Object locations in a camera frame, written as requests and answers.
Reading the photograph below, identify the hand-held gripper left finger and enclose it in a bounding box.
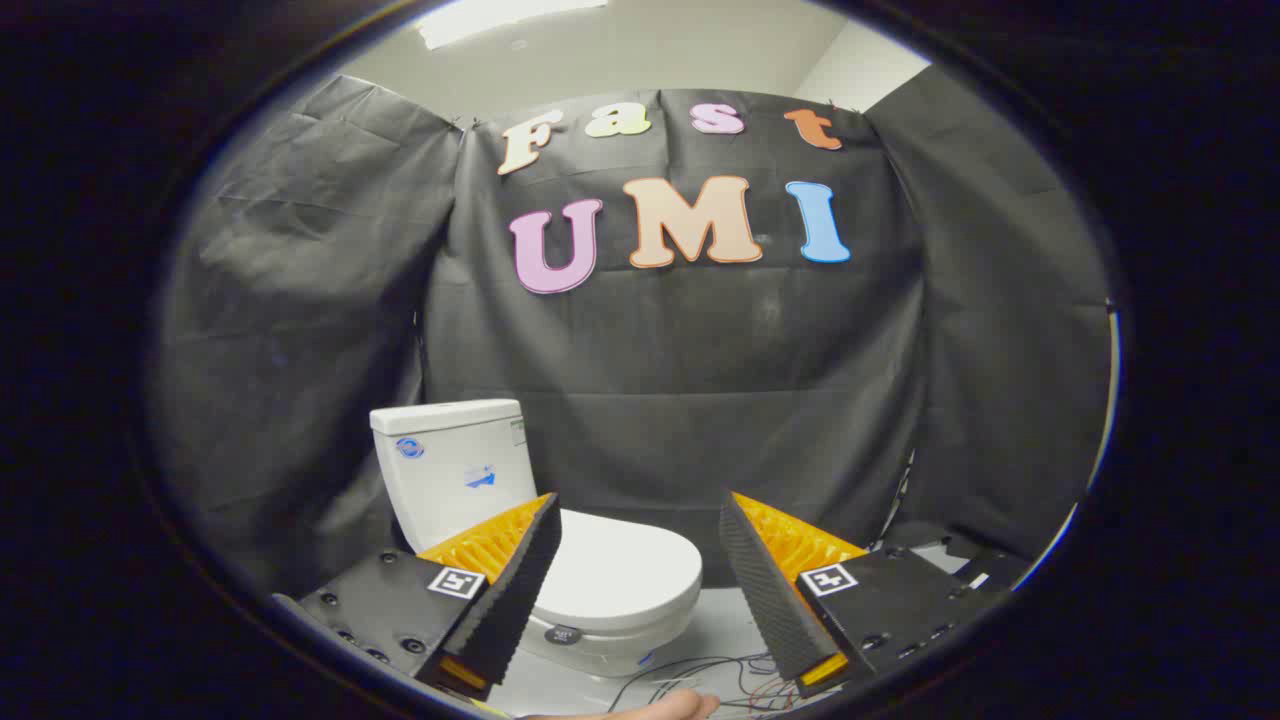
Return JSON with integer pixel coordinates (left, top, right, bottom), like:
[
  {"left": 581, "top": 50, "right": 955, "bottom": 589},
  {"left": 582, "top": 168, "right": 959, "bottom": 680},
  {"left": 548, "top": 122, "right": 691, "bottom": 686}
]
[{"left": 272, "top": 492, "right": 563, "bottom": 701}]

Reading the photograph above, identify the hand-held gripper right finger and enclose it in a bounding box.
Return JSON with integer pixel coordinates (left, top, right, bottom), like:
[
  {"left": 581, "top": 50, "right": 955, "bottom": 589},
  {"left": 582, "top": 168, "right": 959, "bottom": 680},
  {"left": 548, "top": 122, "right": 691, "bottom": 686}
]
[{"left": 718, "top": 490, "right": 1011, "bottom": 699}]

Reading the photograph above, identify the white toilet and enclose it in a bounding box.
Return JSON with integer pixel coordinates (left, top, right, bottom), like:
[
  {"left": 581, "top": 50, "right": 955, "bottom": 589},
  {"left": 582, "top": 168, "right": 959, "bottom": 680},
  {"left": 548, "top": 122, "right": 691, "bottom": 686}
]
[{"left": 370, "top": 399, "right": 704, "bottom": 679}]

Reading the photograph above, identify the white toilet tank lid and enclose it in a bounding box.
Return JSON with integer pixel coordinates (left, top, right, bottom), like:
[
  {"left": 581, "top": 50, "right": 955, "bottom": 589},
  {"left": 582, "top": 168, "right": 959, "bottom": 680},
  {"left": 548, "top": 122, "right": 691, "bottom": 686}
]
[{"left": 370, "top": 399, "right": 525, "bottom": 437}]

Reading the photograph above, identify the black box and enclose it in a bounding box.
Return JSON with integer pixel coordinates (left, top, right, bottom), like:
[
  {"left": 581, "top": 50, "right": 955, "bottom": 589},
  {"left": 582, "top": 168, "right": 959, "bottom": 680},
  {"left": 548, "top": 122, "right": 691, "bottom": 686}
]
[{"left": 885, "top": 520, "right": 1033, "bottom": 593}]

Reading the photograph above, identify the black backdrop cloth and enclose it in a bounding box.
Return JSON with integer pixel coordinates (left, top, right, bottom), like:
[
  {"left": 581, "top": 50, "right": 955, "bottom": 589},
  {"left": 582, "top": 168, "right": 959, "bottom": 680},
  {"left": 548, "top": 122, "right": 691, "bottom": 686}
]
[{"left": 150, "top": 65, "right": 1113, "bottom": 601}]

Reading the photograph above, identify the tangle of floor cables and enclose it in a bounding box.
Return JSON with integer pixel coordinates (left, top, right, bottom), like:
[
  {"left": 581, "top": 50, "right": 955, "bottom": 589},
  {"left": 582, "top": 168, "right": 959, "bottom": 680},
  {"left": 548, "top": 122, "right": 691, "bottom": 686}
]
[{"left": 605, "top": 652, "right": 801, "bottom": 716}]

